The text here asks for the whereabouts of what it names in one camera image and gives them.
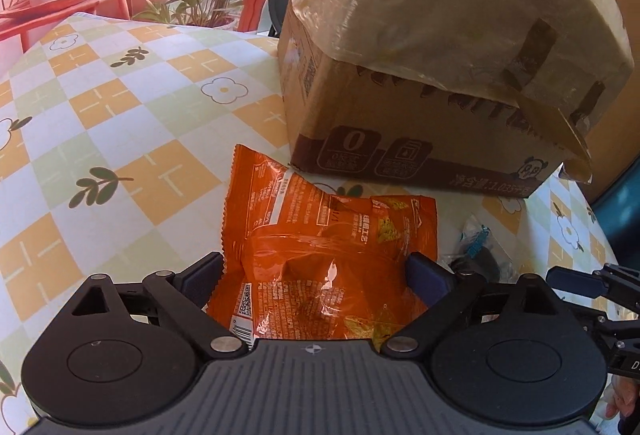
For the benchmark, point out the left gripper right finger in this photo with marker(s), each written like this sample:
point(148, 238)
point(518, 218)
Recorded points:
point(446, 295)

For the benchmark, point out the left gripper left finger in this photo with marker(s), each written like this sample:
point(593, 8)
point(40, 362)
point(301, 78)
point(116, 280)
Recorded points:
point(179, 300)

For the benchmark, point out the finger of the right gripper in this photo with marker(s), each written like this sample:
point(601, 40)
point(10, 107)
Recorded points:
point(576, 282)

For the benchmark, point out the orange chip bag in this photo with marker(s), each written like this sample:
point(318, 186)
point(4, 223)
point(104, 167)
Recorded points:
point(302, 264)

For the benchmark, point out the right hand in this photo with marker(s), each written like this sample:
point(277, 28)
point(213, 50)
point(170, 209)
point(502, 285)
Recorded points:
point(620, 397)

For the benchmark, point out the clear plastic wrapper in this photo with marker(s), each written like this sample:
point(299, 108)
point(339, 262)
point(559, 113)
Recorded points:
point(478, 251)

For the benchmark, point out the checkered floral tablecloth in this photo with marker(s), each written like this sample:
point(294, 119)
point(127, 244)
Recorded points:
point(162, 108)

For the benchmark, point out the cardboard box with plastic liner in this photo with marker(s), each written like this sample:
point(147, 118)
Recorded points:
point(489, 96)

